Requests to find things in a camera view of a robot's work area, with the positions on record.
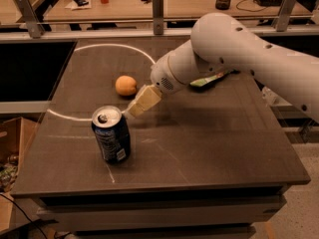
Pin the right metal rail bracket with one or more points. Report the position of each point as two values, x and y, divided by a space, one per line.
281 22

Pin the black mesh cup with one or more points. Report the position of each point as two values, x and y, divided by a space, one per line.
222 4

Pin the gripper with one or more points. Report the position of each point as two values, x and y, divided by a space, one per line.
161 73

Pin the left metal rail bracket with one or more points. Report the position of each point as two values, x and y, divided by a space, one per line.
34 27

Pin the green snack bag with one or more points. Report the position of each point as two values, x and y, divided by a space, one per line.
205 81

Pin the grey table drawer unit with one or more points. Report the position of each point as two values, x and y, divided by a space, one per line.
161 208

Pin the cardboard box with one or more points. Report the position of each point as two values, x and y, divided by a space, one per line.
16 136

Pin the blue soda can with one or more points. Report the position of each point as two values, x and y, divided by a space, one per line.
112 134

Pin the middle metal rail bracket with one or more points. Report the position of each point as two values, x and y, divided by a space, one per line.
158 17

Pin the orange fruit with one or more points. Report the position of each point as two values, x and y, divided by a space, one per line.
126 86

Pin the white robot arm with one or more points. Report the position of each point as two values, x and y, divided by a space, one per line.
220 43

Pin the metal rail bracket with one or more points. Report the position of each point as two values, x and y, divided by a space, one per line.
34 27
158 17
281 22

